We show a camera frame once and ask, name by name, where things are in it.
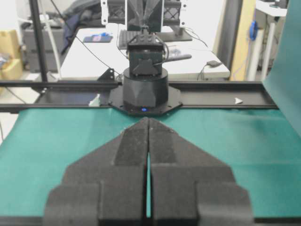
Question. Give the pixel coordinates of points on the cardboard boxes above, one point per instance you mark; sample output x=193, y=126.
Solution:
x=11, y=62

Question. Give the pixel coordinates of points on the black keyboard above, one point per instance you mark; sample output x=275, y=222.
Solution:
x=125, y=37

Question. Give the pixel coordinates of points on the green cloth mat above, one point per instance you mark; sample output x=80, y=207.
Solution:
x=261, y=146

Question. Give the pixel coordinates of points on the black vertical frame post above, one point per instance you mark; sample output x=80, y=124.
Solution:
x=35, y=14

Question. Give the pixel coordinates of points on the black monitor with stand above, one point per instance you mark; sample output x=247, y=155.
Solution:
x=167, y=18

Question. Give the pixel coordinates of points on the black aluminium frame rail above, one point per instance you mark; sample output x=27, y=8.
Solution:
x=108, y=94

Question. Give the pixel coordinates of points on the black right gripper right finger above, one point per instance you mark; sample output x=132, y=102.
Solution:
x=190, y=187

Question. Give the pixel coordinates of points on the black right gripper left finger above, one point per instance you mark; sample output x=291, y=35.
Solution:
x=106, y=187

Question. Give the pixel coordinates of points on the white background table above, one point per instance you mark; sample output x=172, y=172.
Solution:
x=95, y=50

